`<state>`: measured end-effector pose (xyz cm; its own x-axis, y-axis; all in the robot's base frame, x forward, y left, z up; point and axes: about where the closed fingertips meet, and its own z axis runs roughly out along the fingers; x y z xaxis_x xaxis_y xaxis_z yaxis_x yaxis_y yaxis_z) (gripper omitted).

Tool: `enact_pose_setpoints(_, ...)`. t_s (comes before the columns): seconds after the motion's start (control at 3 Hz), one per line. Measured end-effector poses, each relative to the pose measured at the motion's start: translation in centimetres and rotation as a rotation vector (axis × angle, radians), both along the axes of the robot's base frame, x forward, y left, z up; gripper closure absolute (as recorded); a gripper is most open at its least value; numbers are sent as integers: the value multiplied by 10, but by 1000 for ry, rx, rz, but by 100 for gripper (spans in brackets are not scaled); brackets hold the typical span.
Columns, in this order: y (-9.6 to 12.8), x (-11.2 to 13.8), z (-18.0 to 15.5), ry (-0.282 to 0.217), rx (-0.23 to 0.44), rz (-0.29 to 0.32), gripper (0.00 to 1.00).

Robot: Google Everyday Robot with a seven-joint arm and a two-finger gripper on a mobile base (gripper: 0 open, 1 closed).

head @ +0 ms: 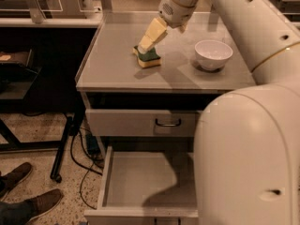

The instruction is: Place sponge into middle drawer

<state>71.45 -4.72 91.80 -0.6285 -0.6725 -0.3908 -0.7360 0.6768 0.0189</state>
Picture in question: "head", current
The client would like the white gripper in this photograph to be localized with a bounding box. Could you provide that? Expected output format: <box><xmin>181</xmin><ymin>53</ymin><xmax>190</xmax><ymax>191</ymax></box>
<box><xmin>138</xmin><ymin>0</ymin><xmax>198</xmax><ymax>54</ymax></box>

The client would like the green and yellow sponge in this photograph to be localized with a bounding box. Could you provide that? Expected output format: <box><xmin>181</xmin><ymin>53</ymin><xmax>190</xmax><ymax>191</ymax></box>
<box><xmin>133</xmin><ymin>46</ymin><xmax>161</xmax><ymax>68</ymax></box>

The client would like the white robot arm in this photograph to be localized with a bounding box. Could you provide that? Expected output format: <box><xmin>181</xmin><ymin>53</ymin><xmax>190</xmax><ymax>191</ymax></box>
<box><xmin>139</xmin><ymin>0</ymin><xmax>300</xmax><ymax>225</ymax></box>

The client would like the grey metal drawer cabinet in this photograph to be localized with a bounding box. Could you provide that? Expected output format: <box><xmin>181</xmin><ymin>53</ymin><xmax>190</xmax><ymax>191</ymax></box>
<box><xmin>75</xmin><ymin>0</ymin><xmax>257</xmax><ymax>225</ymax></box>

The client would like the closed top drawer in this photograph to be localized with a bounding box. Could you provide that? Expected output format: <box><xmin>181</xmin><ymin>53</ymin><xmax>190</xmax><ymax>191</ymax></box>
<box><xmin>85</xmin><ymin>109</ymin><xmax>200</xmax><ymax>137</ymax></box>

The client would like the open middle drawer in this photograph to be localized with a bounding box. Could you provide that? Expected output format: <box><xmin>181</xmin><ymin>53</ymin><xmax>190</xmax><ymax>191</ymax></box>
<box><xmin>84</xmin><ymin>147</ymin><xmax>198</xmax><ymax>225</ymax></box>

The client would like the white ceramic bowl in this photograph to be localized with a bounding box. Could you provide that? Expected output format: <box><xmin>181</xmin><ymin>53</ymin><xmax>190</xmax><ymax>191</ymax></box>
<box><xmin>194</xmin><ymin>39</ymin><xmax>233</xmax><ymax>71</ymax></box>

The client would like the dark side shelf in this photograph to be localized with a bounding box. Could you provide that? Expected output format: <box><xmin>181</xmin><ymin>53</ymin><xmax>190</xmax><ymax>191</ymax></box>
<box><xmin>0</xmin><ymin>49</ymin><xmax>41</xmax><ymax>100</ymax></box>

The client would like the brown shoe upper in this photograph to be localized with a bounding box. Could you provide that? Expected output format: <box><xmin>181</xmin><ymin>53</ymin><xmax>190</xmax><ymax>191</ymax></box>
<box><xmin>0</xmin><ymin>162</ymin><xmax>33</xmax><ymax>201</ymax></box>

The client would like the brown shoe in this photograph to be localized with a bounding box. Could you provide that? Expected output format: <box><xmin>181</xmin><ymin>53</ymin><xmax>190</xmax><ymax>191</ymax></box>
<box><xmin>0</xmin><ymin>162</ymin><xmax>33</xmax><ymax>201</ymax></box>
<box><xmin>0</xmin><ymin>188</ymin><xmax>63</xmax><ymax>225</ymax></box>

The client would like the brown shoe lower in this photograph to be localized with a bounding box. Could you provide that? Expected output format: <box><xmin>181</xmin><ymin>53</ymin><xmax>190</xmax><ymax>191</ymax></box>
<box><xmin>0</xmin><ymin>188</ymin><xmax>63</xmax><ymax>225</ymax></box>

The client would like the black drawer handle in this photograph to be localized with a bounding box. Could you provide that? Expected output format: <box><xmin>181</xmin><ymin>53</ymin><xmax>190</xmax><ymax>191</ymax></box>
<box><xmin>155</xmin><ymin>119</ymin><xmax>182</xmax><ymax>128</ymax></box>

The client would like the black table leg frame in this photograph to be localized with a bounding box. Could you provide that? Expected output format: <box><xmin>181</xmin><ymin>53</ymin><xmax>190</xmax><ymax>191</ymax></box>
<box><xmin>0</xmin><ymin>117</ymin><xmax>72</xmax><ymax>183</ymax></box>

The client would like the black cable left floor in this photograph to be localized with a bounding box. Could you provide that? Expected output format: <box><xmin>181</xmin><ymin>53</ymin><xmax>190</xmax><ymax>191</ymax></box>
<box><xmin>69</xmin><ymin>127</ymin><xmax>105</xmax><ymax>210</ymax></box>

